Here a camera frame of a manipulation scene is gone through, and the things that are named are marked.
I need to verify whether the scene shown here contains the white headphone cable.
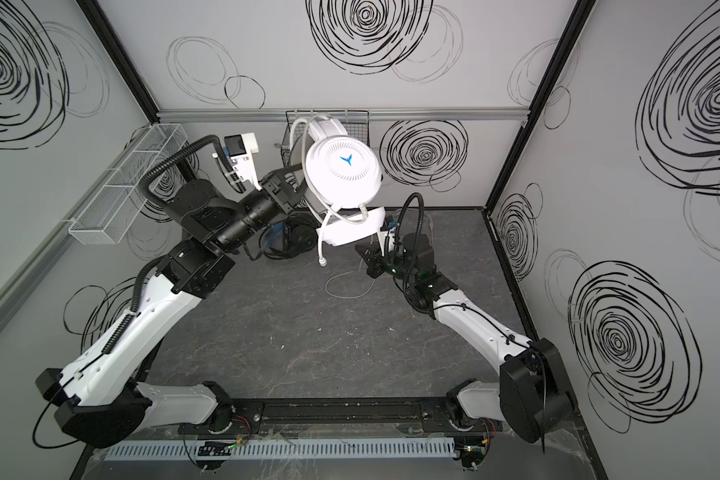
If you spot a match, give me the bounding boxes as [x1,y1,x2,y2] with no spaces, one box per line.
[323,203,397,301]

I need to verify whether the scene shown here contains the black blue gaming headset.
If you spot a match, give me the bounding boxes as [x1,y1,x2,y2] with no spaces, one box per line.
[258,213,319,260]

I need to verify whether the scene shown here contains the white headphones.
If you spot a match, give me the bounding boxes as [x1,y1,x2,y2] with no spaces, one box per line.
[289,114,385,267]

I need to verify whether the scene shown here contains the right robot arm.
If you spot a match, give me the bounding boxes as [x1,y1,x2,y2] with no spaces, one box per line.
[357,208,577,443]

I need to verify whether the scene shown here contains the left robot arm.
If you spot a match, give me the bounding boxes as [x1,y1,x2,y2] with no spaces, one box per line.
[36,133,303,448]

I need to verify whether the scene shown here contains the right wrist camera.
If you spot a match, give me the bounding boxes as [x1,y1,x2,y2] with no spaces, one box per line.
[377,220,398,257]

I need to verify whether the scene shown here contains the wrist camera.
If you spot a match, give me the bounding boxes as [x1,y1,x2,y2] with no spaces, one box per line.
[377,220,398,257]
[212,133,261,194]

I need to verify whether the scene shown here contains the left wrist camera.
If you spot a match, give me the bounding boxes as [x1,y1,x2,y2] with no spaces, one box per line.
[212,133,261,194]

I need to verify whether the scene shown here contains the black wire basket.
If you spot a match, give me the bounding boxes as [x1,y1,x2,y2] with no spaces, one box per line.
[280,109,370,167]

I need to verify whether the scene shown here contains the aluminium wall rail back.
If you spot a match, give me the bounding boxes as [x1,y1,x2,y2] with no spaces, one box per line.
[157,106,530,123]

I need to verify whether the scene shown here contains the aluminium wall rail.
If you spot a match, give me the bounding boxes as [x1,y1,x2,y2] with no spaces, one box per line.
[157,106,530,123]
[0,128,157,361]

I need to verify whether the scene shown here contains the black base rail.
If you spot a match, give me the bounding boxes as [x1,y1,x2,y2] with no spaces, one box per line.
[179,395,589,439]

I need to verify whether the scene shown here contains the white mesh wall tray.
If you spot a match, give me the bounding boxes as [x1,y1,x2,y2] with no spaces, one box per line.
[68,124,187,245]

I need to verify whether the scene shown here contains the white slotted cable duct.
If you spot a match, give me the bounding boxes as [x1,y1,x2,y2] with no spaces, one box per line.
[104,438,458,463]

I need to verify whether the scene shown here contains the aluminium wall rail left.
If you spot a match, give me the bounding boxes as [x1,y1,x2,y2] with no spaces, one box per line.
[0,128,157,361]

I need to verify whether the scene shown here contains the black corner frame post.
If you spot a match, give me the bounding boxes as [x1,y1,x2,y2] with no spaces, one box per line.
[74,0,214,211]

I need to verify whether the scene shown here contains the right black corner post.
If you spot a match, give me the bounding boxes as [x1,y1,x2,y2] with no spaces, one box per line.
[484,0,596,216]

